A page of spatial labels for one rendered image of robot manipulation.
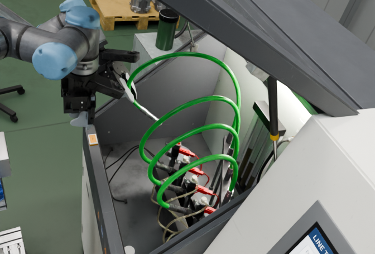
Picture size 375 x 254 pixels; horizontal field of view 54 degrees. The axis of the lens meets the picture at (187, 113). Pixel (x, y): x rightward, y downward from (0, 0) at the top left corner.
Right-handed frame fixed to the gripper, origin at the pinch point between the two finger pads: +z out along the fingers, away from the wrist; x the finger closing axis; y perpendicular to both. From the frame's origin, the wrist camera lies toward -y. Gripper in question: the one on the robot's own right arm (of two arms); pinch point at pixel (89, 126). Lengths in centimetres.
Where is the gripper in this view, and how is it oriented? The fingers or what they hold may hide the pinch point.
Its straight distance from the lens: 107.8
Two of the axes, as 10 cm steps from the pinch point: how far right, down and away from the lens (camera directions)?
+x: 3.3, 6.5, -6.8
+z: -1.9, 7.5, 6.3
